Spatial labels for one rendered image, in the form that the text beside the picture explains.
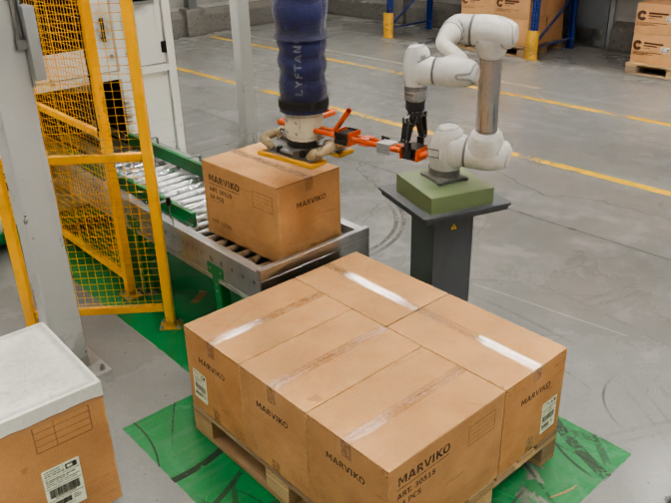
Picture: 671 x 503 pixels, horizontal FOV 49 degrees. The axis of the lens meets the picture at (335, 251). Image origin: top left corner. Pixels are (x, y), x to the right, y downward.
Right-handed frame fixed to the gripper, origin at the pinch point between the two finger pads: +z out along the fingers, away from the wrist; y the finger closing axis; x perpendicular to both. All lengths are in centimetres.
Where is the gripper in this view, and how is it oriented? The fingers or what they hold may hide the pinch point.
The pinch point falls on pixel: (413, 150)
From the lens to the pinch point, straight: 300.6
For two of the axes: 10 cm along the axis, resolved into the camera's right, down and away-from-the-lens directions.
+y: -6.6, 3.4, -6.7
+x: 7.6, 2.7, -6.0
